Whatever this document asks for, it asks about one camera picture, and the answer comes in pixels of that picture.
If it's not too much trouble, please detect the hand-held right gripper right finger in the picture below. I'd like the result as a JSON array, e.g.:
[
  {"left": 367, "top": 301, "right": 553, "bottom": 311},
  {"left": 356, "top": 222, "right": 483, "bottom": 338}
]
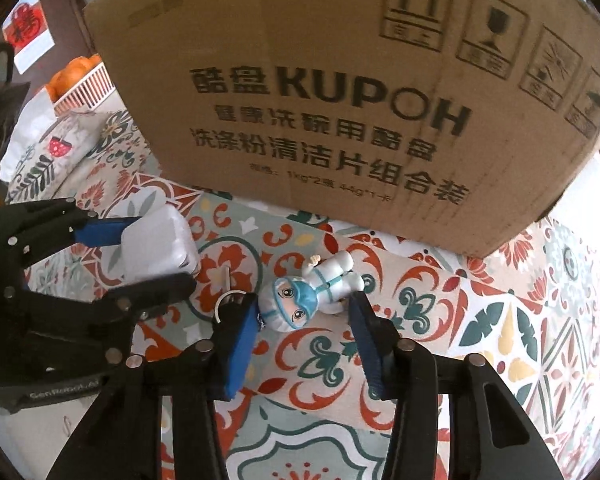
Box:
[{"left": 348, "top": 290, "right": 564, "bottom": 480}]

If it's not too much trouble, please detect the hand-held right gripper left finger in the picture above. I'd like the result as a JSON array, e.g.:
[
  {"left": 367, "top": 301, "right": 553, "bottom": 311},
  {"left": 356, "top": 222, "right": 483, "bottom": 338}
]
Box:
[{"left": 45, "top": 291, "right": 259, "bottom": 480}]

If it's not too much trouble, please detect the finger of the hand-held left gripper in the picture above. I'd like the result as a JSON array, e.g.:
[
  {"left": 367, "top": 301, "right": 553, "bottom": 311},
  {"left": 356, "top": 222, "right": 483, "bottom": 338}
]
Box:
[
  {"left": 5, "top": 272, "right": 197, "bottom": 328},
  {"left": 0, "top": 198, "right": 142, "bottom": 283}
]

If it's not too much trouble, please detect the white power adapter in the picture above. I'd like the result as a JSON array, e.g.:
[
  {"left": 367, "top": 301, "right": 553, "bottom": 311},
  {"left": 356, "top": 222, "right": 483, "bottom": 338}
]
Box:
[{"left": 120, "top": 204, "right": 199, "bottom": 282}]

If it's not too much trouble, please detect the white medic figurine keychain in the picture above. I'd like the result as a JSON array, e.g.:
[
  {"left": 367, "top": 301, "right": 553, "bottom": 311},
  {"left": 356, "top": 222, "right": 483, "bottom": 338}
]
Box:
[{"left": 214, "top": 252, "right": 366, "bottom": 334}]

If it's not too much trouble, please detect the brown cardboard box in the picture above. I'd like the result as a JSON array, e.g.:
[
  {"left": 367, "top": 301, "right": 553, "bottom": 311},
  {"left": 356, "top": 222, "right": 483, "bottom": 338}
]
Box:
[{"left": 82, "top": 0, "right": 600, "bottom": 260}]

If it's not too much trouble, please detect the floral fabric tissue cover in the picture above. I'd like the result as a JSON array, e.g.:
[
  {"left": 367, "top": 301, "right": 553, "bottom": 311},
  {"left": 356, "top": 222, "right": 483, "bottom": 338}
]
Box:
[{"left": 4, "top": 109, "right": 147, "bottom": 207}]

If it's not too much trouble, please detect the white slatted basket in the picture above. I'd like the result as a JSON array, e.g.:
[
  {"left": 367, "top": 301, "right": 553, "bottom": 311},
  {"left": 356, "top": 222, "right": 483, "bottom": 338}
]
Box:
[{"left": 53, "top": 62, "right": 117, "bottom": 117}]

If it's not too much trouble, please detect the orange fruit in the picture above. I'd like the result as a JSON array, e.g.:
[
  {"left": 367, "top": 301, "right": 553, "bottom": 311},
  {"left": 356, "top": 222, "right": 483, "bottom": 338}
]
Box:
[
  {"left": 62, "top": 56, "right": 102, "bottom": 86},
  {"left": 46, "top": 72, "right": 73, "bottom": 102}
]

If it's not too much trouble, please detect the red paper wall decoration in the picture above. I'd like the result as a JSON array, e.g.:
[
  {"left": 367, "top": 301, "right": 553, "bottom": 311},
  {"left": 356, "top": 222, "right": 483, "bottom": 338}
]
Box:
[{"left": 2, "top": 1, "right": 57, "bottom": 72}]

